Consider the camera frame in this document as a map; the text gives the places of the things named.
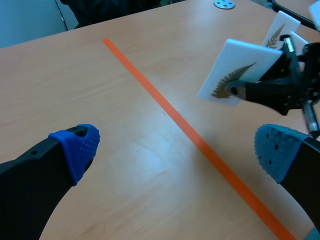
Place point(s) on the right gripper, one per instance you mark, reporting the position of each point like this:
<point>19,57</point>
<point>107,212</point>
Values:
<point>310,75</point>

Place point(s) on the brown fern leaf card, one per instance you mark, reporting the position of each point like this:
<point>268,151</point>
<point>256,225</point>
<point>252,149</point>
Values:
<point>237,57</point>

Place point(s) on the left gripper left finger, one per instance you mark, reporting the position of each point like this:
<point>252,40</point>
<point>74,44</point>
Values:
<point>30,180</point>

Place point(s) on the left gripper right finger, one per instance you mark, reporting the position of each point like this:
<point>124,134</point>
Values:
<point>300,165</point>

